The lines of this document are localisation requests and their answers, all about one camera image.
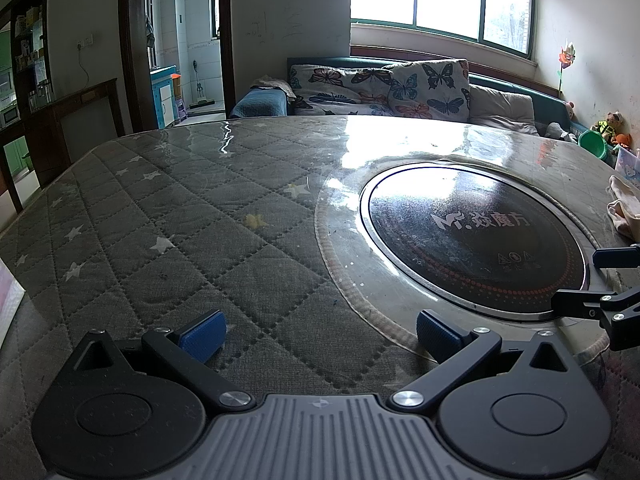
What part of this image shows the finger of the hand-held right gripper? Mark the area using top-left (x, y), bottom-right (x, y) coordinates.
top-left (592, 243), bottom-right (640, 268)
top-left (551, 287), bottom-right (640, 352)

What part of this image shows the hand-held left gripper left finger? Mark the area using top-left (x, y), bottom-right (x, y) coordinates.
top-left (75, 309), bottom-right (253, 411)

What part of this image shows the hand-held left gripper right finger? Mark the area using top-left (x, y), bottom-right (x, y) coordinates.
top-left (389, 309), bottom-right (576, 413)

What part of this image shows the cream sweatshirt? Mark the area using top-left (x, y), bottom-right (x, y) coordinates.
top-left (606, 175), bottom-right (640, 238)

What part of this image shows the round black induction cooktop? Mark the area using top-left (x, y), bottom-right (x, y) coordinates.
top-left (360, 162), bottom-right (598, 321)

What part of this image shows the clear plastic storage box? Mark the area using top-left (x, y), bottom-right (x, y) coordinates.
top-left (614, 146), bottom-right (640, 186)

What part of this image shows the green plastic basin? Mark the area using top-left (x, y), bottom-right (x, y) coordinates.
top-left (577, 130), bottom-right (611, 161)

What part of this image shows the teddy bear toy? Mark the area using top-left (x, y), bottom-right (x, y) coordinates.
top-left (592, 111), bottom-right (625, 143)

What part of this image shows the grey quilted star table cover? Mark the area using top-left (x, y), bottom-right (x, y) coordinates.
top-left (0, 115), bottom-right (640, 480)

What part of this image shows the grey plush cloth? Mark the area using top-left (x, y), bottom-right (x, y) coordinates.
top-left (544, 122), bottom-right (581, 142)

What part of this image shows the beige cushion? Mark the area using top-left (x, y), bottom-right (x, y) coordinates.
top-left (467, 84), bottom-right (541, 136)

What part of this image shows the colourful pinwheel toy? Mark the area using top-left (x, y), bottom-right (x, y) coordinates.
top-left (555, 40), bottom-right (578, 96)

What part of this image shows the teal sofa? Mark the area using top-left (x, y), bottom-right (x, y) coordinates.
top-left (230, 56), bottom-right (596, 136)

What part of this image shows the mop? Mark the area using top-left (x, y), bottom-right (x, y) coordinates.
top-left (189, 60), bottom-right (216, 109)

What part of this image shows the blue white cabinet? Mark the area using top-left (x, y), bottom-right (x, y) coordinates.
top-left (151, 65), bottom-right (183, 130)

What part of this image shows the square butterfly print cushion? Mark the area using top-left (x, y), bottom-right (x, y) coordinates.
top-left (382, 58), bottom-right (472, 122)

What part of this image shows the long butterfly print cushion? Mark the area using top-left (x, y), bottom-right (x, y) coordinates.
top-left (289, 64), bottom-right (396, 98)
top-left (292, 91), bottom-right (401, 118)

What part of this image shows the beige folded cloth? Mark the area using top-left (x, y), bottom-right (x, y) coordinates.
top-left (250, 76), bottom-right (296, 98)

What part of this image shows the dark wooden console table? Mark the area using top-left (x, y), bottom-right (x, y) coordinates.
top-left (22, 78), bottom-right (126, 188)

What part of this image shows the dark wooden door frame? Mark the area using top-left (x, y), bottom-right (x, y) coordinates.
top-left (118, 0), bottom-right (236, 136)

